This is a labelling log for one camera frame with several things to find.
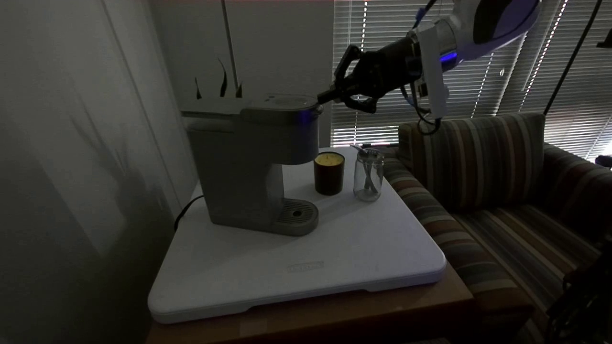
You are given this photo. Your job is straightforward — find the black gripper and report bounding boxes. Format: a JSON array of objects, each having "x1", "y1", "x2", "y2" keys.
[{"x1": 318, "y1": 34, "x2": 423, "y2": 112}]

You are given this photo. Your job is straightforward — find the grey coffee maker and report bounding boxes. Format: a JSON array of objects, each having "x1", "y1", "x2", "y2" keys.
[{"x1": 186, "y1": 95, "x2": 320, "y2": 236}]

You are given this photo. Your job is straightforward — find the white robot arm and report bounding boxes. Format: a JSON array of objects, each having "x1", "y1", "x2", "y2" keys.
[{"x1": 316, "y1": 0, "x2": 540, "y2": 122}]

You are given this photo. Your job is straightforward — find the clear glass jar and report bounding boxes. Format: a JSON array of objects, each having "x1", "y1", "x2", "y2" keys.
[{"x1": 354, "y1": 145, "x2": 385, "y2": 202}]

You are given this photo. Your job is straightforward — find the dark candle jar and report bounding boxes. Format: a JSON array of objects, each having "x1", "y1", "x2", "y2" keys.
[{"x1": 314, "y1": 150, "x2": 345, "y2": 194}]

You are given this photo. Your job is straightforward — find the snake plant in teal pot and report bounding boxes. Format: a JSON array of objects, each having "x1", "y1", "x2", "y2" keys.
[{"x1": 194, "y1": 59, "x2": 243, "y2": 99}]

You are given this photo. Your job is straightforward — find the window blinds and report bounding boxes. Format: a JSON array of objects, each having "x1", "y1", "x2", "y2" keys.
[{"x1": 333, "y1": 0, "x2": 612, "y2": 160}]

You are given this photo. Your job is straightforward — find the striped sofa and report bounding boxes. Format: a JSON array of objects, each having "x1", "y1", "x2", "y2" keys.
[{"x1": 385, "y1": 114, "x2": 612, "y2": 344}]

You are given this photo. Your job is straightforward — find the white board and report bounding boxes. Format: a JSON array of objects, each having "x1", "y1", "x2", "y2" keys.
[{"x1": 148, "y1": 146, "x2": 446, "y2": 322}]

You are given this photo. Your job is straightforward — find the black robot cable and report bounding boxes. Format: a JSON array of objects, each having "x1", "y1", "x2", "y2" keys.
[{"x1": 400, "y1": 78, "x2": 446, "y2": 137}]

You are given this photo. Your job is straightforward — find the black power cord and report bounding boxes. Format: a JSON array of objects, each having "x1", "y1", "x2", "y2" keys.
[{"x1": 173, "y1": 192, "x2": 207, "y2": 229}]

